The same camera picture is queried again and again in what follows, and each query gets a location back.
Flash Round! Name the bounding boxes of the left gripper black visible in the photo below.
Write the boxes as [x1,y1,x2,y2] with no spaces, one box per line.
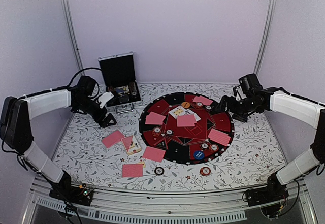
[75,97,117,128]

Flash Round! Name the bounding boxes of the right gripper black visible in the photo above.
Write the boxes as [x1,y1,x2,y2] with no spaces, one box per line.
[216,95,261,123]

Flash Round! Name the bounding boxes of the red cards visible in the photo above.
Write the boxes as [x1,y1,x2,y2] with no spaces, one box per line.
[208,129,231,146]
[193,95,213,106]

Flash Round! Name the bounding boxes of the face up six diamonds card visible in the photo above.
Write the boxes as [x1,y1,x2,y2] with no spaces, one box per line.
[169,106,186,119]

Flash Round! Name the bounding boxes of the orange big blind button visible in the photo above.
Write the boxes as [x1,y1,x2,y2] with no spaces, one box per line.
[181,102,190,109]

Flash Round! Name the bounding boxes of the black brown chip stack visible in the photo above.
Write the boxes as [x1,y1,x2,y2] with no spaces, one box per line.
[154,167,165,176]

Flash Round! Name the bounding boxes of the blue small blind button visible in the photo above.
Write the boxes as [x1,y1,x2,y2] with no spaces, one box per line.
[193,150,205,161]

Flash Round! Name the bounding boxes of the orange red chip stack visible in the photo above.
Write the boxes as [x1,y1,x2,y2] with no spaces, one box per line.
[200,167,211,176]

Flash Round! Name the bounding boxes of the red backed card deck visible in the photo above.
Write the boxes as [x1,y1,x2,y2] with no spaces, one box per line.
[101,130,124,148]

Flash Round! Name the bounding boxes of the two of diamonds card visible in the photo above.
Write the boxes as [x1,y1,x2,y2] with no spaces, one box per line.
[138,161,146,168]

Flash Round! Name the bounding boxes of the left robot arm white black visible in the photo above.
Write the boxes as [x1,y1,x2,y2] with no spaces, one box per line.
[1,76,116,201]

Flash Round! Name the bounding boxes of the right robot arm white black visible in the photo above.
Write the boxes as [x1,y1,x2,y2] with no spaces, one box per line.
[216,87,324,202]

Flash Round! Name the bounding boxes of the black dealer button in case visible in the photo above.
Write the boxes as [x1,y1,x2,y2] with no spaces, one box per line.
[118,94,130,104]

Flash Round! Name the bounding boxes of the blue card deck in case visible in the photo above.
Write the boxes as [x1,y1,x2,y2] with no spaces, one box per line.
[115,86,129,95]

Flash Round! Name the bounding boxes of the card box with ace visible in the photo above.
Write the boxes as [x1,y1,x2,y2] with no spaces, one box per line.
[121,135,142,155]

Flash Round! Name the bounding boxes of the right chip roll in case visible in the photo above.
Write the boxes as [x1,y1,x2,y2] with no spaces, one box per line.
[129,82,139,100]

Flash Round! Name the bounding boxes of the aluminium poker case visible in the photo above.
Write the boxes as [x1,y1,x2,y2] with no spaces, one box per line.
[98,52,141,114]

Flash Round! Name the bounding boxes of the triangular all in marker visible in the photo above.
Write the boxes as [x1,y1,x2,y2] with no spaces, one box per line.
[155,140,168,150]

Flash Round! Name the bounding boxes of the round red black poker mat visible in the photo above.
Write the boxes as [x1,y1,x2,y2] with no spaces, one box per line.
[139,92,234,165]

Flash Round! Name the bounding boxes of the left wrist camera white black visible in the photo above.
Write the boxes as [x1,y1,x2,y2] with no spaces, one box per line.
[97,91,114,109]

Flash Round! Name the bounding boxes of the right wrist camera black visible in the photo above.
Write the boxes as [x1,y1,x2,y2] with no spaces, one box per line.
[233,73,263,101]

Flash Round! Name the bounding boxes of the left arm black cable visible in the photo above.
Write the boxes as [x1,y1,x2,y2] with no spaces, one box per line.
[68,67,102,100]

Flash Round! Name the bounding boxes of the right aluminium frame post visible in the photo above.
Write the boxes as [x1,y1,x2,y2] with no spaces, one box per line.
[253,0,277,76]

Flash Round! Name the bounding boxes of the aluminium frame post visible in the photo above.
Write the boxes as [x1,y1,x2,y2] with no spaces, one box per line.
[253,0,277,76]
[61,0,84,70]

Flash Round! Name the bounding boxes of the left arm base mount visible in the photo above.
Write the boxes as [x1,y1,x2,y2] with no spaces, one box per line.
[49,184,94,206]

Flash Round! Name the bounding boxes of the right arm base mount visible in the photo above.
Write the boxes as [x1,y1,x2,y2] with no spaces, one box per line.
[242,187,289,219]

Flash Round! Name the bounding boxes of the front aluminium rail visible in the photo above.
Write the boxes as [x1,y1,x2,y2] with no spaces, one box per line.
[22,177,318,223]

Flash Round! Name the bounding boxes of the left aluminium frame post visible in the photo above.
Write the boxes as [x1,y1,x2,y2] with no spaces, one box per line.
[61,0,84,70]

